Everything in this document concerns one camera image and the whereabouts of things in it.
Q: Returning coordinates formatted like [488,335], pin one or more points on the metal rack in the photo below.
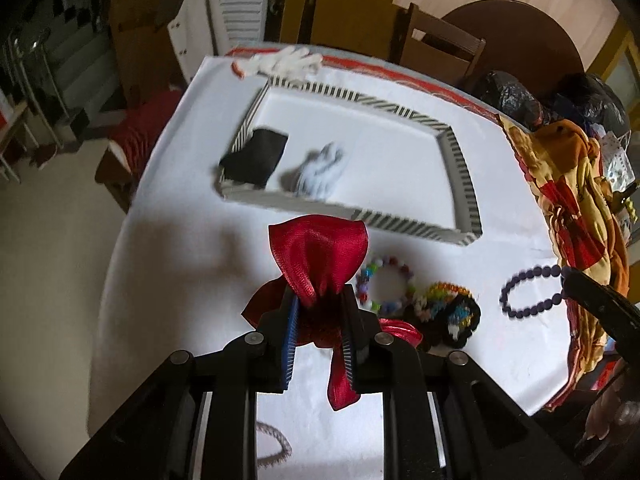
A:
[30,85]

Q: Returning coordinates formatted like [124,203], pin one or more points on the slatted wooden chair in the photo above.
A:
[435,55]

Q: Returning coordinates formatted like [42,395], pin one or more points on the white fluffy scrunchie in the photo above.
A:
[317,172]

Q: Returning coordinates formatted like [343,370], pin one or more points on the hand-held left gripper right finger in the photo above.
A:
[350,352]

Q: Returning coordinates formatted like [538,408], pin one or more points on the striped cardboard tray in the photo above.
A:
[380,160]

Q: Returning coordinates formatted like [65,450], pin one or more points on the orange floral cloth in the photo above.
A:
[565,160]

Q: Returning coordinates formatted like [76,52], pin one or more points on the round brown table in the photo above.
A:
[525,30]

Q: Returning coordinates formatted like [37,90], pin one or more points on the red satin bow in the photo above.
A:
[315,250]

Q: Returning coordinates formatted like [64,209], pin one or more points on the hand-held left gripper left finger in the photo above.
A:
[290,332]

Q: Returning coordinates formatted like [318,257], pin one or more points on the white tablecloth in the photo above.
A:
[175,240]

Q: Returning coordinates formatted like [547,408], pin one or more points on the red cushioned chair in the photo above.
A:
[145,125]

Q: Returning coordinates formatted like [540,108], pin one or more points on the white louvered door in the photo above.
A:
[245,0]

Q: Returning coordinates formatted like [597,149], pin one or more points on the white knit glove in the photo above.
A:
[280,62]

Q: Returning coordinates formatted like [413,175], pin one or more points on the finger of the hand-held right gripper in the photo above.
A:
[600,302]

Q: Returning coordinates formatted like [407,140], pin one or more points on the black scrunchie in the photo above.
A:
[473,317]

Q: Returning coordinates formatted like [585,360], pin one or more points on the brown wooden board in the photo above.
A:
[350,25]

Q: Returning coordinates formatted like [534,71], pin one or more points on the yellow cabinet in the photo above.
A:
[140,5]

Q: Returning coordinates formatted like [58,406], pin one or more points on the black plastic bag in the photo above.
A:
[590,100]
[505,95]

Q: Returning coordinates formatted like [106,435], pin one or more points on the white jacket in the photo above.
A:
[200,20]

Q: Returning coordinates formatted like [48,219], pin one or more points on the red patterned table mat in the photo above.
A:
[425,85]

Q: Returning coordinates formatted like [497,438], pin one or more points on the black cloth band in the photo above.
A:
[255,157]

